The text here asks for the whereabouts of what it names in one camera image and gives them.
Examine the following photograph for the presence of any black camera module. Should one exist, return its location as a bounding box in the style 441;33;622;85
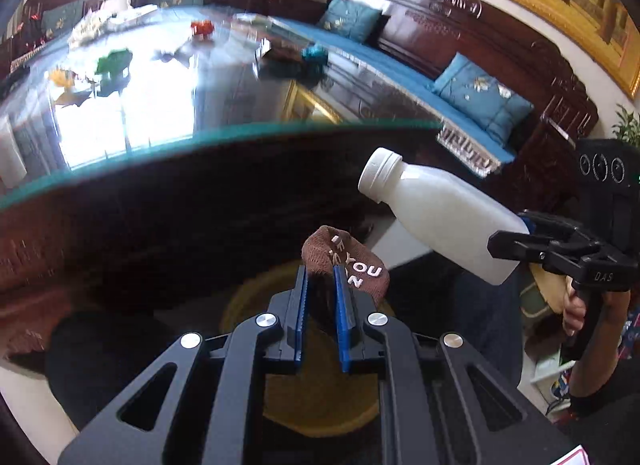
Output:
576;139;639;257

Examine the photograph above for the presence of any red crumpled wrapper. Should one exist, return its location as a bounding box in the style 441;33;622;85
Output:
190;20;215;40

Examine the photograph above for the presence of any teal rear cushion left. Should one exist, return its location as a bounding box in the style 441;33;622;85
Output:
41;0;85;40

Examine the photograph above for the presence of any blue embroidered cushion far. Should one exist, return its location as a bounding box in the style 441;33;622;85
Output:
317;0;382;44

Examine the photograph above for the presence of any yellow trash bin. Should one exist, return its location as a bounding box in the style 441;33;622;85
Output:
219;261;378;438

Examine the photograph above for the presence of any blue white wipes pack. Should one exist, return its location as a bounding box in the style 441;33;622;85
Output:
105;5;157;29

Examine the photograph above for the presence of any blue crumpled paper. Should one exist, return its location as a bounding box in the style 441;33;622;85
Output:
300;44;329;66

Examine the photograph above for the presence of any dark wood long sofa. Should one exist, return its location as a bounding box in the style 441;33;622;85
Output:
269;0;601;179

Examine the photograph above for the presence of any white foam corner piece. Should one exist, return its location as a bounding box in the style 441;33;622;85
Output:
0;115;27;189

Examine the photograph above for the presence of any white plastic bottle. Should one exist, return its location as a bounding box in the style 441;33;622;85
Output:
358;148;529;285

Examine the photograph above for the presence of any white crumpled plastic bag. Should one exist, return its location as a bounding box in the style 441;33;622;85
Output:
67;10;112;49

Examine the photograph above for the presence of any green paper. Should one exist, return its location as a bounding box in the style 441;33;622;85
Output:
94;49;132;78

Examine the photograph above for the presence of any blue embroidered cushion near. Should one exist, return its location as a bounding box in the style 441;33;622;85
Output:
433;54;534;146

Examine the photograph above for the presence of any person's hand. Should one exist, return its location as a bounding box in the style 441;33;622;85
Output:
562;277;587;337

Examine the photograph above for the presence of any clear plastic wrapper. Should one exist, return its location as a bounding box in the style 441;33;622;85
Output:
233;12;272;29

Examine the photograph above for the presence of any brown lettered cloth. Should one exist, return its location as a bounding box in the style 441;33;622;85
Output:
302;226;390;306

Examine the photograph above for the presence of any blue embroidered cushion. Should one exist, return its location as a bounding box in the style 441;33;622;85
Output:
433;54;534;146
317;0;382;44

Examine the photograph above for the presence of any orange snack wrapper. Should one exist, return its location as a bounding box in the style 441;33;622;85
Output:
49;69;76;92

